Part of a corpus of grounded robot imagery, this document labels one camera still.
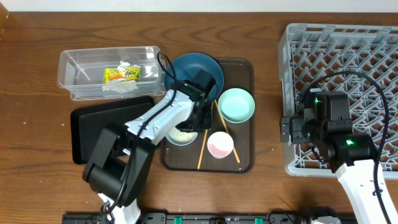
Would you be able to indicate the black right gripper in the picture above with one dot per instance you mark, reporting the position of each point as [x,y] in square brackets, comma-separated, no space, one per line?
[297,134]

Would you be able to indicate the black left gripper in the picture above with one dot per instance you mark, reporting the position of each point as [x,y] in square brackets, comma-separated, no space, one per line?
[206,124]

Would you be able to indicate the light blue bowl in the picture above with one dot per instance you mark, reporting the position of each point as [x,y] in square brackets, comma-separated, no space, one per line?
[175,143]

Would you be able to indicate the pink white cup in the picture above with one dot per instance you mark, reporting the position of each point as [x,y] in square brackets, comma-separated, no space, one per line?
[220,144]

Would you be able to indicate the white rice pile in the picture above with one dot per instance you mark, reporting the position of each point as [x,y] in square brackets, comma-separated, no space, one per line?
[182,137]

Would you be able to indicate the yellow snack wrapper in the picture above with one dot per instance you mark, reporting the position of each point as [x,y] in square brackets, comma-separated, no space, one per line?
[121,74]

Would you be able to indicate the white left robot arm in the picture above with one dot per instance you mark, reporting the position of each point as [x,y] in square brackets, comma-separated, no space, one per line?
[120,162]

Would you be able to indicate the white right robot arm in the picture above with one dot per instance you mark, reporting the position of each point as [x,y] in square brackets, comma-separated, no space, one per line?
[352,157]

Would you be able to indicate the clear plastic waste bin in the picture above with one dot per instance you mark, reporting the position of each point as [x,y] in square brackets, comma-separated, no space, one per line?
[81,71]

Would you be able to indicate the grey dishwasher rack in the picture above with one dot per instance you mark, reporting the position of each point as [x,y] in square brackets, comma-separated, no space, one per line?
[307,52]

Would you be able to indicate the black waste tray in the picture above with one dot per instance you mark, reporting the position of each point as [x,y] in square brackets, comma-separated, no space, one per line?
[87,123]

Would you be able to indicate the left wooden chopstick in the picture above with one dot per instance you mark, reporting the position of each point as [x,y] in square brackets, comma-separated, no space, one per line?
[203,143]

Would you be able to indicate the wooden chopstick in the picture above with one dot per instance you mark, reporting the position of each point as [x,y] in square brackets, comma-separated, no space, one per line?
[227,130]
[203,143]

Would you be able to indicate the right wooden chopstick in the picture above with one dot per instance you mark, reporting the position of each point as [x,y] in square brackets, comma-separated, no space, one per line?
[227,130]

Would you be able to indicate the brown serving tray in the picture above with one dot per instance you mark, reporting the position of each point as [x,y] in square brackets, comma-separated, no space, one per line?
[238,73]

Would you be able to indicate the mint green bowl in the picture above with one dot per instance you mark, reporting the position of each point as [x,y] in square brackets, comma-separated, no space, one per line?
[236,105]

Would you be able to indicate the dark blue plate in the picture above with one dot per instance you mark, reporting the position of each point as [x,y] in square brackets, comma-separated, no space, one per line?
[186,66]

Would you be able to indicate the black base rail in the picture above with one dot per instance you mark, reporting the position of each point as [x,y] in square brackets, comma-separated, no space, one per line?
[155,218]

